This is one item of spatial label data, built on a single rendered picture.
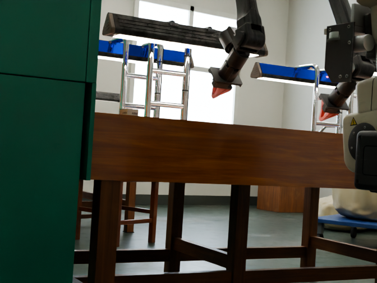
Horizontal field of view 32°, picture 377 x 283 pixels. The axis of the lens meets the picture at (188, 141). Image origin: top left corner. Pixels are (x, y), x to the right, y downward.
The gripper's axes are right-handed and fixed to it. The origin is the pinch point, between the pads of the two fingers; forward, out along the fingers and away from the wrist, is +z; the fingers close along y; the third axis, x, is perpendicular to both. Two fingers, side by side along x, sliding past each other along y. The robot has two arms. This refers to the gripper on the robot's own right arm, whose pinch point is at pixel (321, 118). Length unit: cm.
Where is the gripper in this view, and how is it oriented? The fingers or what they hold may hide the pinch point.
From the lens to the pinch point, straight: 240.5
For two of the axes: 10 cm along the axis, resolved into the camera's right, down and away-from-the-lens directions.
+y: -8.8, -0.5, -4.8
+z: -4.0, 6.4, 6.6
